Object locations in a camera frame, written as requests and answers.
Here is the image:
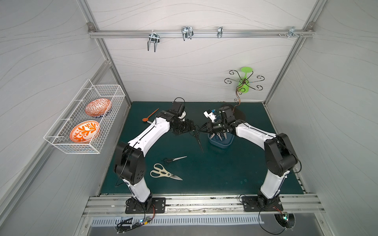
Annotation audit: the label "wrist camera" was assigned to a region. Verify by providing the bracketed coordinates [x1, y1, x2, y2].
[219, 104, 236, 124]
[171, 101, 185, 117]

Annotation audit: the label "dark oval stand base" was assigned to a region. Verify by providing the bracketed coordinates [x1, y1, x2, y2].
[233, 107, 246, 121]

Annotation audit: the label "metal hook right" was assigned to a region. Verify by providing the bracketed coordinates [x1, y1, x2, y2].
[277, 27, 304, 39]

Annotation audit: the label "metal double hook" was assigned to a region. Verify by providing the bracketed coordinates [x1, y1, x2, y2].
[147, 32, 160, 52]
[181, 26, 194, 41]

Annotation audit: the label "small black scissors front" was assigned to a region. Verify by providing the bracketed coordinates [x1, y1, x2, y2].
[163, 156, 187, 164]

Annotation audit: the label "metal double hook middle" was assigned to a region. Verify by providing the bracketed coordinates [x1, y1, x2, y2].
[181, 26, 194, 41]

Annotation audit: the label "cream kitchen scissors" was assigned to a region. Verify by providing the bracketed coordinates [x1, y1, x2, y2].
[150, 163, 183, 181]

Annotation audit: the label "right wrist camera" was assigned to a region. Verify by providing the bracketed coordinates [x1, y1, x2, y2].
[219, 104, 236, 124]

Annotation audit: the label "aluminium top rail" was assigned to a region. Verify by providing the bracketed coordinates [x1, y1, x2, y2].
[88, 27, 316, 39]

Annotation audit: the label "orange wooden spoon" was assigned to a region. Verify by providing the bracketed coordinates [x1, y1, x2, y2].
[142, 108, 159, 123]

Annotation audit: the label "white wire basket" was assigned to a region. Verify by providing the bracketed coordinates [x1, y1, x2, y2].
[43, 80, 125, 154]

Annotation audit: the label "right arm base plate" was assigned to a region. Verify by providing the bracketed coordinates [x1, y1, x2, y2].
[239, 195, 284, 212]

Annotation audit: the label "orange patterned bowl front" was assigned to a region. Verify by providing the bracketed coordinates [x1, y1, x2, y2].
[69, 120, 100, 144]

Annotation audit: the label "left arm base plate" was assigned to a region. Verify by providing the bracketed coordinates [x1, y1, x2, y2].
[125, 197, 166, 214]

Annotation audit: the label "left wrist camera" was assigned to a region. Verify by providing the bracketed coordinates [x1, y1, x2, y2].
[171, 101, 185, 117]

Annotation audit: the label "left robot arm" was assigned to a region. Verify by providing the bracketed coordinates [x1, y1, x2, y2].
[114, 111, 195, 204]

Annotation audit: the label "copper hook stand rod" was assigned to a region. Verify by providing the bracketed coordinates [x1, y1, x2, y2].
[224, 67, 265, 107]

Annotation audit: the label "metal double hook left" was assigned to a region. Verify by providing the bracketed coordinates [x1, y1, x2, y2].
[147, 32, 160, 52]

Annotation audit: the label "metal single hook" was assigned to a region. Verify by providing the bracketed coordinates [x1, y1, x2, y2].
[217, 27, 223, 38]

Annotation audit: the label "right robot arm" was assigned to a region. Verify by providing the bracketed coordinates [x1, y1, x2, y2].
[200, 120, 299, 209]

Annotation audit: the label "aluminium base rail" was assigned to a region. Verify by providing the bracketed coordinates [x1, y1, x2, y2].
[82, 194, 325, 217]

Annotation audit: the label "blue plastic storage box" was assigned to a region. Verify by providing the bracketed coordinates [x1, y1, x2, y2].
[208, 132, 235, 149]

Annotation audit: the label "large black handled scissors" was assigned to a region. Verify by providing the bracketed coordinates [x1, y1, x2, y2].
[193, 130, 204, 153]

